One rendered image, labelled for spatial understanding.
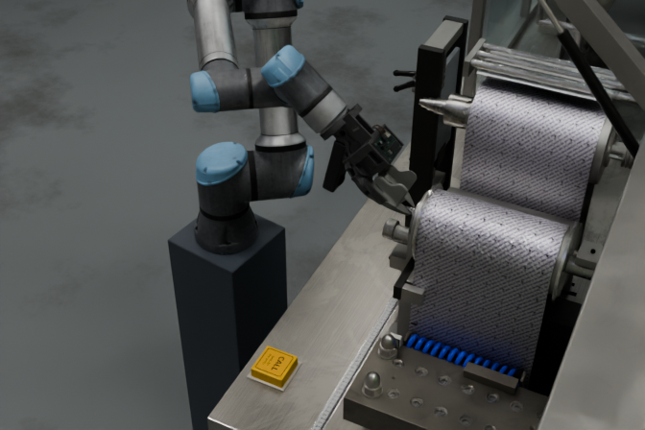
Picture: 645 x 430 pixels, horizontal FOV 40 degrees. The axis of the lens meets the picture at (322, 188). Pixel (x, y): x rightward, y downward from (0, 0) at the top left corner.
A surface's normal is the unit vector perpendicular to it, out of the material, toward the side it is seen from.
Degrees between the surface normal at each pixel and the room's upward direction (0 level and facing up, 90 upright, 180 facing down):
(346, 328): 0
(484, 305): 90
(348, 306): 0
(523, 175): 92
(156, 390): 0
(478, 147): 92
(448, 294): 90
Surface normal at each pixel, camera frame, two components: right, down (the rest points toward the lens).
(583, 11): -0.44, 0.54
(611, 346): 0.00, -0.80
